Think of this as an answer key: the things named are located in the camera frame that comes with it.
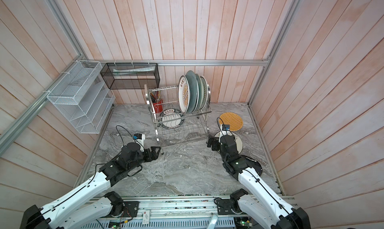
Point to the black mesh wall basket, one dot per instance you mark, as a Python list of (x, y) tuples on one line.
[(131, 76)]

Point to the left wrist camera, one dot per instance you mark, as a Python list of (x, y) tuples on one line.
[(139, 139)]

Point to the white green clover plate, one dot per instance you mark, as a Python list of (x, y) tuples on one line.
[(201, 93)]

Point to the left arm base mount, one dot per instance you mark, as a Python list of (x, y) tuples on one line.
[(126, 209)]

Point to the white wire mesh shelf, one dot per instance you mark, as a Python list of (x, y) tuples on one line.
[(82, 100)]

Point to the bundle of pens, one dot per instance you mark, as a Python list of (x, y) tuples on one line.
[(156, 96)]

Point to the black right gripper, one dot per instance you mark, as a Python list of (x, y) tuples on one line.
[(214, 146)]

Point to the black round plate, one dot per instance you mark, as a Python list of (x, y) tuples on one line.
[(252, 163)]

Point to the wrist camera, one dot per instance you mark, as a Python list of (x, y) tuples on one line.
[(225, 130), (139, 139)]

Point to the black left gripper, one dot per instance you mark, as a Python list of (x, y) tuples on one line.
[(154, 153)]

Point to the yellow woven coaster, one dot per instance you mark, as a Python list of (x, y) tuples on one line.
[(234, 121)]

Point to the green rim lettered plate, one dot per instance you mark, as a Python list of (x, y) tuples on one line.
[(171, 118)]

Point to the aluminium front rail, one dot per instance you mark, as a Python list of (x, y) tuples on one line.
[(179, 209)]

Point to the red pen holder cup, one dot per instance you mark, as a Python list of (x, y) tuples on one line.
[(158, 106)]

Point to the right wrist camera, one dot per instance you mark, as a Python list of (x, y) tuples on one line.
[(225, 130)]

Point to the orange sunburst plate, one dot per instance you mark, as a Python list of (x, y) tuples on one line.
[(183, 94), (209, 96)]

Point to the large teal plate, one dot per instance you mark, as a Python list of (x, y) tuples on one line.
[(193, 87)]

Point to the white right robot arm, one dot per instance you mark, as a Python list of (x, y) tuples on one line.
[(256, 199)]

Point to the stainless steel dish rack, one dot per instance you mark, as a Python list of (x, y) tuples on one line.
[(195, 127)]

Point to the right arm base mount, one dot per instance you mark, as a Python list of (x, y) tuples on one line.
[(227, 206)]

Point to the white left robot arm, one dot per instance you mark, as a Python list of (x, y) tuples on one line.
[(71, 211)]

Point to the light blue flower plate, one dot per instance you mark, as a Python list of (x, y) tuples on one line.
[(205, 92)]

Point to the cream floral plate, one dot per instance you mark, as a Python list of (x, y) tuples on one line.
[(238, 140)]

